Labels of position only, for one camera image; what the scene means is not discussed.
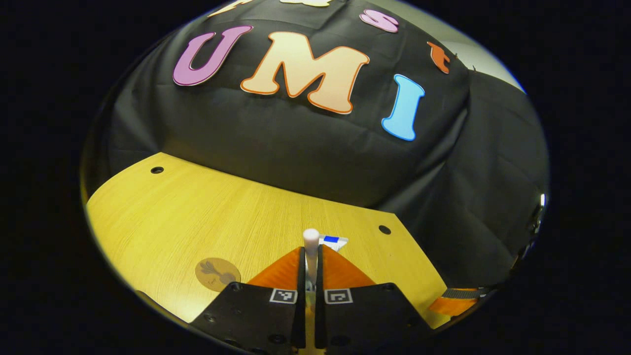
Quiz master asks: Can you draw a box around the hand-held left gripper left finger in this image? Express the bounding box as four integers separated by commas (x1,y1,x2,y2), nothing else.
190,247,306,353

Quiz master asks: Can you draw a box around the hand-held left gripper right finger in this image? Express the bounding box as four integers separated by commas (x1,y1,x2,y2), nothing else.
315,244,434,351

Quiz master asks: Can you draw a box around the pale pink toothbrush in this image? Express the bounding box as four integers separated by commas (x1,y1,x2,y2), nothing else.
303,228,320,296

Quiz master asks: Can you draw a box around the white toothpaste tube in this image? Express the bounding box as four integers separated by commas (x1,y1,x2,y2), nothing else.
318,235,349,253

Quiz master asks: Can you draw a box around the round wooden coaster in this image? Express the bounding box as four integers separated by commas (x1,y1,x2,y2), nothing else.
195,257,242,292

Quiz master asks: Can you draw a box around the wooden desktop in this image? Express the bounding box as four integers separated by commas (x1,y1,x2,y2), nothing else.
85,152,452,355

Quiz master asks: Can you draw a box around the black backdrop cloth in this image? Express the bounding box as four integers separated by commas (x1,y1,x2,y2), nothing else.
81,0,550,291

